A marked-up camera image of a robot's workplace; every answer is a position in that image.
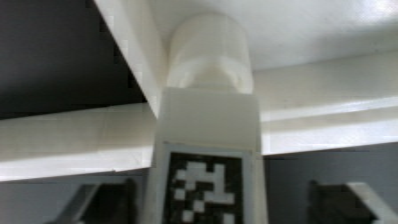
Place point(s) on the white square table top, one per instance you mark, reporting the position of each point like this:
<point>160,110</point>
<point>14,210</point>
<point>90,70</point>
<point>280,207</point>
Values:
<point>309,50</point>

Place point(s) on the white U-shaped obstacle fence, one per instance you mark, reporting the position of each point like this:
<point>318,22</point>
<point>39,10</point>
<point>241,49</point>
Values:
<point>97,140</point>

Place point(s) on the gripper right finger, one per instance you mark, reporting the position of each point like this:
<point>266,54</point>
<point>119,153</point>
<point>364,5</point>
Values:
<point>346,204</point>

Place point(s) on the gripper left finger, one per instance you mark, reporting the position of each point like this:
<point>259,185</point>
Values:
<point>101,205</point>

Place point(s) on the white table leg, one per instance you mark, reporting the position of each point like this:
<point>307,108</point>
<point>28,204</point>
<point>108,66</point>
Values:
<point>206,176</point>

